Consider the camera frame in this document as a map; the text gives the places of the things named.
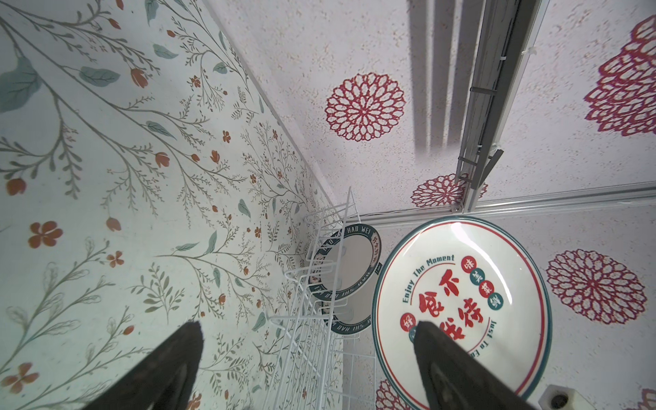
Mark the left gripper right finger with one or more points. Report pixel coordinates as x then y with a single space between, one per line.
454 380

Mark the white wire dish rack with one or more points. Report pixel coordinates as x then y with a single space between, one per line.
317 368

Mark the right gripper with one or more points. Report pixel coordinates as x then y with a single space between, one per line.
560 398

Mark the white round plate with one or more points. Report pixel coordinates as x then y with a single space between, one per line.
352 314
475 282
345 262

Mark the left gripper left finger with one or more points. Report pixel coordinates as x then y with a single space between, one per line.
164 379

